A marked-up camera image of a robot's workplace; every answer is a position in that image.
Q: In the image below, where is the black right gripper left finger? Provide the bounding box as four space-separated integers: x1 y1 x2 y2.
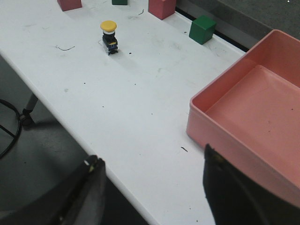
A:
0 155 105 225

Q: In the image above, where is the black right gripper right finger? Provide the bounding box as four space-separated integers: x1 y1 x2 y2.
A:
202 144 300 225

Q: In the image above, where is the yellow push button switch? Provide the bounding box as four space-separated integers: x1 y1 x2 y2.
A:
100 20 119 55

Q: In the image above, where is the pink plastic bin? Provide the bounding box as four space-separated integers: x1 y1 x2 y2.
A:
187 30 300 206

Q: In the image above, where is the table leg with caster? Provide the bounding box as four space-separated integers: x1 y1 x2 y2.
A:
19 93 38 126

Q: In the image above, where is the green cube right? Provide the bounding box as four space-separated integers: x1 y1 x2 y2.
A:
189 15 217 45

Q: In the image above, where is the green cube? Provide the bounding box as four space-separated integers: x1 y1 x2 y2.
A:
112 0 128 5
189 15 217 45

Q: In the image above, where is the pink cube near left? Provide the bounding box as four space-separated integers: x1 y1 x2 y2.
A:
57 0 83 11

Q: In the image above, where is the pink cube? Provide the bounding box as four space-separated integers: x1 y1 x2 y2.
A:
57 0 83 11
148 0 176 20

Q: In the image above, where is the green cube left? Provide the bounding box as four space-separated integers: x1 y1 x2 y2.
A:
112 0 128 5

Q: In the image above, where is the pink cube at back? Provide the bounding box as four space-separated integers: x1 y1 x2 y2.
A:
148 0 176 20

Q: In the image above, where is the black cable on floor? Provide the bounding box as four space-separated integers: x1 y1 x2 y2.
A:
0 99 22 159

